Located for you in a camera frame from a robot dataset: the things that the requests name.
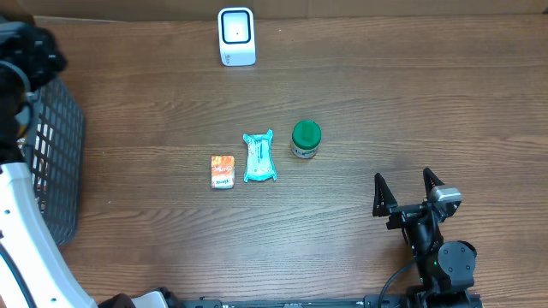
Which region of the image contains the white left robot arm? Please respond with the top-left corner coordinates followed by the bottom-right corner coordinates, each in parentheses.
top-left (1, 21), bottom-right (97, 307)

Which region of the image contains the teal wet wipes pack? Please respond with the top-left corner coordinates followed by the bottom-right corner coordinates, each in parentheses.
top-left (243, 129), bottom-right (277, 182)

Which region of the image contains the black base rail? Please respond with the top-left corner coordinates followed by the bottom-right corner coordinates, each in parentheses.
top-left (182, 293), bottom-right (485, 308)

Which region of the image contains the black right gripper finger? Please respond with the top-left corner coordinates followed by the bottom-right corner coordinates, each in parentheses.
top-left (423, 168), bottom-right (444, 199)
top-left (372, 173), bottom-right (397, 217)

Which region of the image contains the white barcode scanner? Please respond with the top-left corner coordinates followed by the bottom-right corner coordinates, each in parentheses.
top-left (217, 7), bottom-right (256, 67)

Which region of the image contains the grey plastic mesh basket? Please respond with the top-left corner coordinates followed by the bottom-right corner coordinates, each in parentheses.
top-left (16, 78), bottom-right (86, 246)

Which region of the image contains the green lid seasoning jar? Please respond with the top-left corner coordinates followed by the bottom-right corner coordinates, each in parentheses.
top-left (291, 120), bottom-right (322, 159)

